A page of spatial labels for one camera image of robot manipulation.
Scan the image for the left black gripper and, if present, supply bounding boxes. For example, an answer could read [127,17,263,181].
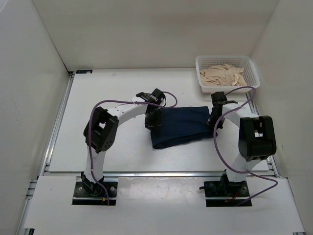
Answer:
[144,108,163,132]

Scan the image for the dark blue denim trousers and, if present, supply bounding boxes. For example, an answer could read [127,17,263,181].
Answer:
[150,106,213,149]

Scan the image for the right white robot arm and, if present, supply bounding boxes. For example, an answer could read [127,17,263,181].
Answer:
[204,92,277,197]

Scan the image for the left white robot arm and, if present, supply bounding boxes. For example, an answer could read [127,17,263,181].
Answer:
[81,89,166,196]

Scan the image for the beige trousers in basket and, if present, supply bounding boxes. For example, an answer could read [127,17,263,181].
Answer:
[200,64,247,87]

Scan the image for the white plastic mesh basket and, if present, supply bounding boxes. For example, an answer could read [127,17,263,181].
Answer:
[195,55,260,94]

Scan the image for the blue label sticker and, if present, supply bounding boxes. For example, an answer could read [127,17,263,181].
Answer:
[76,70,93,74]

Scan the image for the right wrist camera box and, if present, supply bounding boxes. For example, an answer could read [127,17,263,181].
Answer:
[211,92,227,104]

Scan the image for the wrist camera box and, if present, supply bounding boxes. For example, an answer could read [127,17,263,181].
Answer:
[211,92,227,104]
[151,88,166,106]

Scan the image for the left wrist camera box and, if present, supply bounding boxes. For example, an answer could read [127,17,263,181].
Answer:
[151,88,166,106]

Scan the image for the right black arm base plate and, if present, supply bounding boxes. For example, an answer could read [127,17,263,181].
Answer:
[199,181,252,208]

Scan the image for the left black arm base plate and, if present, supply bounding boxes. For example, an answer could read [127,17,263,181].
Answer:
[72,181,118,206]

